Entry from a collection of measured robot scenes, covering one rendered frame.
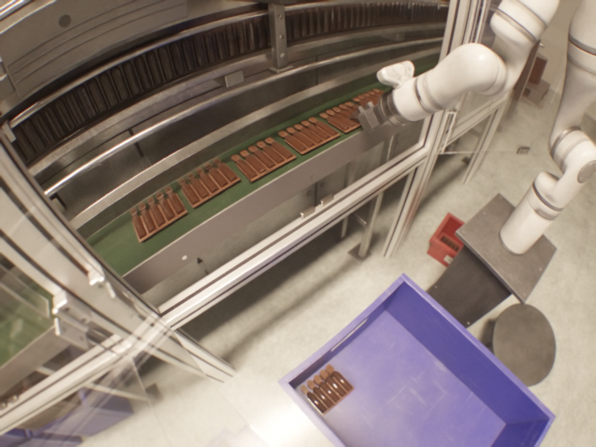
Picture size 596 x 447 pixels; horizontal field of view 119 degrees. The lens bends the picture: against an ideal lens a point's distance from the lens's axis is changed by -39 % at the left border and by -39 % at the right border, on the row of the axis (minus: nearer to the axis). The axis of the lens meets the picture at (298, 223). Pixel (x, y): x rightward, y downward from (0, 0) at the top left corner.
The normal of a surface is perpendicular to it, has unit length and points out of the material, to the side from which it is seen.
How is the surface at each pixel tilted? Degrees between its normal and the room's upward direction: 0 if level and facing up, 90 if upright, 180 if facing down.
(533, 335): 0
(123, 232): 2
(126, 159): 90
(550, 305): 0
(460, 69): 88
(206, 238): 90
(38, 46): 90
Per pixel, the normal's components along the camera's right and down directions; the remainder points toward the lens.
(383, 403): -0.04, -0.61
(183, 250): 0.61, 0.61
